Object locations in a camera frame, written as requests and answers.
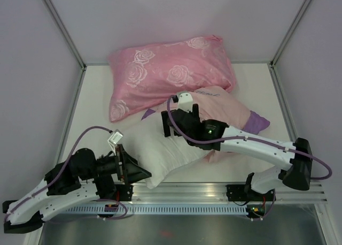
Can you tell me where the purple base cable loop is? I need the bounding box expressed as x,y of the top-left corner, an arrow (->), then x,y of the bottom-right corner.
93,199 -> 129,220

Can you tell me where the pink rose-patterned pillow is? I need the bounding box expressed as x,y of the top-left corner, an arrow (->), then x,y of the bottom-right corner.
107,35 -> 236,123

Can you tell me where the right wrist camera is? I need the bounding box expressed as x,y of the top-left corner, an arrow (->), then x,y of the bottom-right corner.
172,91 -> 193,113

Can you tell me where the right aluminium frame post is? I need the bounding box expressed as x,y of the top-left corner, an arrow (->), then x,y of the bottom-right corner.
269,0 -> 313,68

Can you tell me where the white slotted cable duct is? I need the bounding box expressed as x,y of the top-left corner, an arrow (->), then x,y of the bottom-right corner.
64,202 -> 248,217

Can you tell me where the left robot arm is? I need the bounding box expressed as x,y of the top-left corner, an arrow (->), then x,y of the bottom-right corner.
2,145 -> 152,234

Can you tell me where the aluminium frame post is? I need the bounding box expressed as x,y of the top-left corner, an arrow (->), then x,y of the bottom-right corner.
269,0 -> 313,68
42,0 -> 87,70

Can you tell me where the white pillow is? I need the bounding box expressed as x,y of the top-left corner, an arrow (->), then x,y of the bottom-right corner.
121,113 -> 209,189

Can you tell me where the left aluminium frame post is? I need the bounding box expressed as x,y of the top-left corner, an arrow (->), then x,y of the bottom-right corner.
42,0 -> 87,70

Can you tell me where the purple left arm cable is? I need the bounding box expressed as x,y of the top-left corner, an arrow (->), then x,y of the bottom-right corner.
4,126 -> 113,221

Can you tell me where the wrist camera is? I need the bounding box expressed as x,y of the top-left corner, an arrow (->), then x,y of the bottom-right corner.
172,91 -> 193,113
107,130 -> 123,154

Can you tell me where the aluminium front rail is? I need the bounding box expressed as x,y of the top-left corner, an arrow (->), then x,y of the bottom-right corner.
129,182 -> 328,204

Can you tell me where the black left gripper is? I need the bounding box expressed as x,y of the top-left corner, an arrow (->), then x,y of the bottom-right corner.
81,143 -> 153,184

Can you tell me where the purple Elsa pillowcase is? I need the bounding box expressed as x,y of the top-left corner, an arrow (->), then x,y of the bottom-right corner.
156,86 -> 270,162

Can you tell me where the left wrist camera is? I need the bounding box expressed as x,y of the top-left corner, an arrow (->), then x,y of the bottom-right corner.
107,130 -> 123,154

